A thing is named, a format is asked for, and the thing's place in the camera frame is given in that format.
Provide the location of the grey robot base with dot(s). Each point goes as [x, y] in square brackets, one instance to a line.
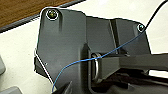
[66, 40]

